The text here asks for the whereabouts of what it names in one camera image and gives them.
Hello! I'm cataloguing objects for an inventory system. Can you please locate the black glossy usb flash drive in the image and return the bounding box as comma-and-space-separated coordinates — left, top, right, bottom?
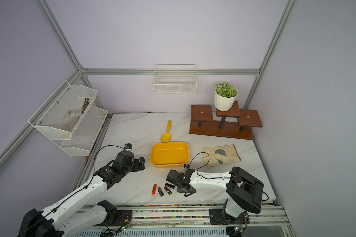
165, 183, 175, 189

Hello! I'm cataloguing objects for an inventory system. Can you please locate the dark red usb flash drive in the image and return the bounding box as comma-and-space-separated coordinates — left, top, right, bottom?
164, 186, 172, 195

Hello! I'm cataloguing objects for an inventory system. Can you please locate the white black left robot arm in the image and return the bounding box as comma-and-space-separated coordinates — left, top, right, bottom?
18, 150, 145, 237

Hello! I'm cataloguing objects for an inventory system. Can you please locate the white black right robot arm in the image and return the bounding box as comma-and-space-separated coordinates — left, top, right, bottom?
166, 166, 264, 218

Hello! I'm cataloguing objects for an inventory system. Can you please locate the yellow plastic storage box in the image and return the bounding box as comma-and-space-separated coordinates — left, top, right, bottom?
150, 142, 189, 168

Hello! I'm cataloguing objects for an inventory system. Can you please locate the yellow plastic toy shovel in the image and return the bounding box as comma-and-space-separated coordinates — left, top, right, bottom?
160, 120, 172, 142

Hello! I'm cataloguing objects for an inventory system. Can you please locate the beige work glove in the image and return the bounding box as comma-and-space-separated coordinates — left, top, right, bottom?
201, 145, 241, 166

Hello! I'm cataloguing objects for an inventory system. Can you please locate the clear plastic bag in shelf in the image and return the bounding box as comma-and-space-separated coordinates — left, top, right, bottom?
62, 107, 83, 132

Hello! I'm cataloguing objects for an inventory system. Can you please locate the white mesh two-tier shelf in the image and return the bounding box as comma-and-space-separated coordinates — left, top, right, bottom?
28, 81, 108, 157

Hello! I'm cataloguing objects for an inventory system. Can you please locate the brown wooden tiered stand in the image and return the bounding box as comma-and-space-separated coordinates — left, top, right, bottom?
189, 101, 263, 140

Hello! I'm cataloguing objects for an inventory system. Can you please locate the white pot green plant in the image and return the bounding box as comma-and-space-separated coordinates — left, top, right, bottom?
214, 82, 239, 111

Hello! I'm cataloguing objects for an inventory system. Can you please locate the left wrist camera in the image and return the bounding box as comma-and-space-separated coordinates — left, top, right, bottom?
124, 143, 133, 150

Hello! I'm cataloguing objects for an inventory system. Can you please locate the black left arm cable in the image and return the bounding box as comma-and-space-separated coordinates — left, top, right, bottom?
16, 144, 128, 237

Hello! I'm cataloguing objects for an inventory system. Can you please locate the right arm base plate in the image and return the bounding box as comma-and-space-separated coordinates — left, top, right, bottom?
209, 208, 250, 225

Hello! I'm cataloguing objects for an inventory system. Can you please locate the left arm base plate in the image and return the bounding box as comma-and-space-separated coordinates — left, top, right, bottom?
103, 210, 133, 227

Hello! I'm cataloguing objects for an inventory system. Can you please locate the white wire wall basket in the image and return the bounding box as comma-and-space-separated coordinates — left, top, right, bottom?
153, 64, 197, 95

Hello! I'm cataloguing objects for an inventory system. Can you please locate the aluminium rail frame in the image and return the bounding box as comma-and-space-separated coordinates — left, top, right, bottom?
44, 202, 291, 237

